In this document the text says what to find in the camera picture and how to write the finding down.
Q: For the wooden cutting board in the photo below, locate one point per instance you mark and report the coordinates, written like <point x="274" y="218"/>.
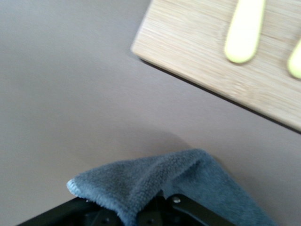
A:
<point x="188" y="47"/>

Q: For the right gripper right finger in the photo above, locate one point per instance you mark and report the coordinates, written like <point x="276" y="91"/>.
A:
<point x="178" y="212"/>

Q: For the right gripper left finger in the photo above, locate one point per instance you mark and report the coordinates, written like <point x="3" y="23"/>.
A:
<point x="82" y="216"/>

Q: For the grey cloth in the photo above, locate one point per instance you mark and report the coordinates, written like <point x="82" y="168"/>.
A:
<point x="164" y="169"/>

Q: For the yellow plastic fork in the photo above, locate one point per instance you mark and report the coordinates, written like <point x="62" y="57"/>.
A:
<point x="296" y="63"/>

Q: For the yellow plastic knife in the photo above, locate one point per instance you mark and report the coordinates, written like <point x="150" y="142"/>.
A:
<point x="244" y="35"/>

